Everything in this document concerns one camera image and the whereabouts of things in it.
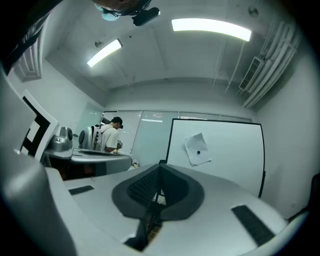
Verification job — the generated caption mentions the white ceiling pipes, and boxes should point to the white ceiling pipes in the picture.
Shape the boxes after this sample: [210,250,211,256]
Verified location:
[239,19,301,110]

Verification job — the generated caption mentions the person's black top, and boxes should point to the person's black top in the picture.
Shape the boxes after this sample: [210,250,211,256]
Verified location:
[0,0,65,76]

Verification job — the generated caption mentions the white ceiling light panel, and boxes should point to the white ceiling light panel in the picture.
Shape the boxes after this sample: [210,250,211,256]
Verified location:
[86,38,123,68]
[171,17,252,43]

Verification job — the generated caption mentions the light blue face mask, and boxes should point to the light blue face mask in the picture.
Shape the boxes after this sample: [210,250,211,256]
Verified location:
[101,4,121,22]

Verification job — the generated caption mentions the black framed whiteboard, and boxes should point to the black framed whiteboard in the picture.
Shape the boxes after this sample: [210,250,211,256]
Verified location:
[165,118,266,200]

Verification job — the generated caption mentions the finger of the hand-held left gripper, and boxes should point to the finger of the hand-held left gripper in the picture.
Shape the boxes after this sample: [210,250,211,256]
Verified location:
[72,152,133,177]

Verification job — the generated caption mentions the white air vent grille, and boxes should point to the white air vent grille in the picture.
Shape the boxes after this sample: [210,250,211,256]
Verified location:
[238,56,264,91]

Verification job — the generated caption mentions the white paper sheet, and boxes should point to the white paper sheet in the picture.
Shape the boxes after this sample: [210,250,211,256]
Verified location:
[184,132,213,168]

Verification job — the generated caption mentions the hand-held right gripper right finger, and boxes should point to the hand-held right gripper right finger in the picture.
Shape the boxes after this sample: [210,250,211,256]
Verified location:
[143,163,289,256]

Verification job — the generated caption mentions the black head-mounted camera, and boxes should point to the black head-mounted camera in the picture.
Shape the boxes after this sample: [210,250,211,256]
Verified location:
[131,6,161,27]

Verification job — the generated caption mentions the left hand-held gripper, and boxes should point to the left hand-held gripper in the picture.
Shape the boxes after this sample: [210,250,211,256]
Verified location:
[3,74,127,163]

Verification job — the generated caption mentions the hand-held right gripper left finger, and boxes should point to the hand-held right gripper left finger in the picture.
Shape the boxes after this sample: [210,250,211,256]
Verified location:
[62,162,161,245]

